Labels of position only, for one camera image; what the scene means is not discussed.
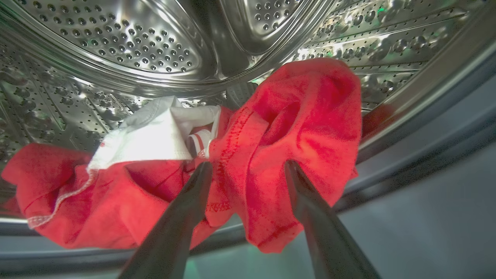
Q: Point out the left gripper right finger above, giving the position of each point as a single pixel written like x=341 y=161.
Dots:
x=325 y=232

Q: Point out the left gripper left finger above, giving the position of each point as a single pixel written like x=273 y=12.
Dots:
x=174 y=232

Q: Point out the grey rubber door gasket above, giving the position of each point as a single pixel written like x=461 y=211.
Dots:
x=445 y=128

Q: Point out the red cloth garment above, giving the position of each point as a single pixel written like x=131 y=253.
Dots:
x=294 y=128

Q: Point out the stainless steel washing machine drum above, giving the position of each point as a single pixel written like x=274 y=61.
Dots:
x=155 y=42

